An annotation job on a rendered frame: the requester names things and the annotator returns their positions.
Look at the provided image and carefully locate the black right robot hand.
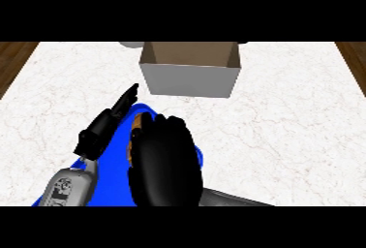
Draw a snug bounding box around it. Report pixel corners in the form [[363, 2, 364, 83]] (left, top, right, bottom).
[[125, 111, 205, 207]]

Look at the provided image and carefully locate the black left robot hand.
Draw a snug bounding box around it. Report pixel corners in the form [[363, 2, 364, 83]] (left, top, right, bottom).
[[70, 82, 140, 162]]

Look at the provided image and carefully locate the brown croissant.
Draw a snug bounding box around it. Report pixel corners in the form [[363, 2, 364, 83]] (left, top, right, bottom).
[[124, 112, 144, 169]]

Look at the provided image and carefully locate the blue tray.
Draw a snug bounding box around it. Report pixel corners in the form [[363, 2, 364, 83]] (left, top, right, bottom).
[[29, 102, 206, 207]]

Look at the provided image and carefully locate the open cardboard box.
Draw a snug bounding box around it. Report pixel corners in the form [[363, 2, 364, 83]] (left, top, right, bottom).
[[137, 41, 243, 99]]

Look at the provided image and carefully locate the grey rounded object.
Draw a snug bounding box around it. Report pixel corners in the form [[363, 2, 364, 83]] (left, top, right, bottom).
[[116, 41, 146, 49]]

